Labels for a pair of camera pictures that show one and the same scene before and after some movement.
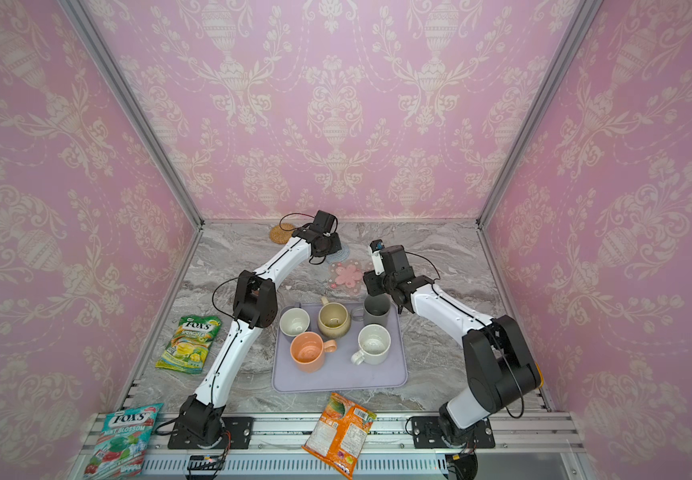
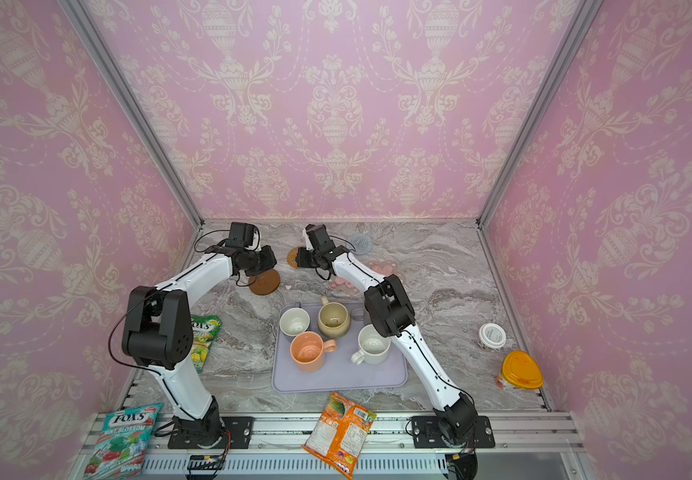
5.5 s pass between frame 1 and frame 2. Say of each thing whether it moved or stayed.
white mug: stayed
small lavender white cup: stayed
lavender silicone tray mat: stayed
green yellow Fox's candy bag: stayed
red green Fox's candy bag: stayed
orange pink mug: stayed
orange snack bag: stayed
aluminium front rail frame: stayed
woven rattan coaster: moved
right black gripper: moved
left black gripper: moved
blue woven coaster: moved
